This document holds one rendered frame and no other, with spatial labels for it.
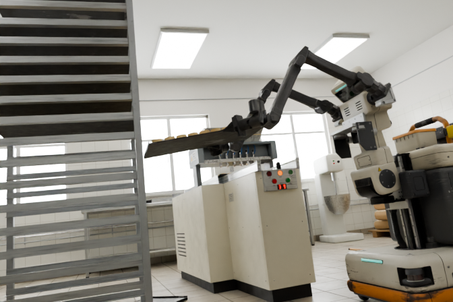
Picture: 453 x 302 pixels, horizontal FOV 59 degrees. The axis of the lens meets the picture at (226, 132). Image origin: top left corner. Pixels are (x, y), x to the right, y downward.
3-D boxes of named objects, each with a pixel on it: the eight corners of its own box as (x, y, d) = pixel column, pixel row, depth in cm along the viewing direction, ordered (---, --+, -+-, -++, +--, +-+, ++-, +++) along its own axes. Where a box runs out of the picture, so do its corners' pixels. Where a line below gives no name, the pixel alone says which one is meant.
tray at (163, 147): (246, 139, 235) (245, 137, 235) (270, 122, 197) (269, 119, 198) (143, 159, 217) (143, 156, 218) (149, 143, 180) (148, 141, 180)
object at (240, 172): (189, 196, 449) (189, 190, 450) (191, 196, 450) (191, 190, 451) (257, 170, 264) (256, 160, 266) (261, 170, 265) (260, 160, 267)
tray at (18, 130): (133, 137, 218) (132, 135, 219) (135, 118, 181) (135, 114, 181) (11, 143, 202) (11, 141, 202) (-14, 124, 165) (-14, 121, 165)
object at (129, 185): (139, 187, 214) (139, 182, 215) (139, 187, 212) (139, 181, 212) (6, 199, 197) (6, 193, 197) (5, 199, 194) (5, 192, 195)
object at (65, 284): (145, 276, 205) (144, 269, 205) (145, 276, 202) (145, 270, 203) (6, 296, 187) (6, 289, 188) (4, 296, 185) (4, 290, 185)
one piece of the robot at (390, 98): (391, 104, 219) (384, 85, 221) (396, 101, 214) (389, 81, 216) (375, 107, 216) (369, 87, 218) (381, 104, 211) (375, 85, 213)
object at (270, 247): (234, 290, 314) (222, 176, 333) (274, 283, 325) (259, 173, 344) (271, 305, 249) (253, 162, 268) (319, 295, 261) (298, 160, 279)
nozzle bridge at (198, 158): (191, 189, 355) (187, 151, 362) (265, 183, 379) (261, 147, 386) (200, 185, 324) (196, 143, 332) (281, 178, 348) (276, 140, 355)
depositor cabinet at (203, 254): (178, 278, 425) (171, 197, 442) (241, 267, 449) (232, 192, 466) (211, 294, 307) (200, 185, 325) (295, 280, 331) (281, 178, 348)
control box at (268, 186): (263, 191, 266) (261, 170, 269) (296, 189, 274) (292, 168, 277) (265, 191, 263) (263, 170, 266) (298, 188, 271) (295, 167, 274)
